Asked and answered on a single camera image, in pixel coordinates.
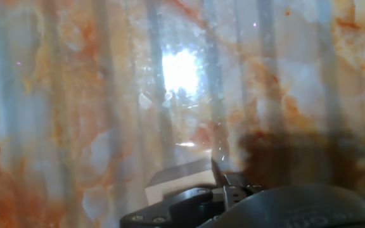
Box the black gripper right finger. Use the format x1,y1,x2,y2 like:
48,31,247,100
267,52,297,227
222,172,264,210

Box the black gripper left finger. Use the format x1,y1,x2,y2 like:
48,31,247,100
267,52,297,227
210,157,225,188

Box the small wooden block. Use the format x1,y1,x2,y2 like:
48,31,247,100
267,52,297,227
144,158,219,206

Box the marble pattern mat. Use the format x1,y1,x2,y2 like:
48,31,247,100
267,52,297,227
0,0,365,228

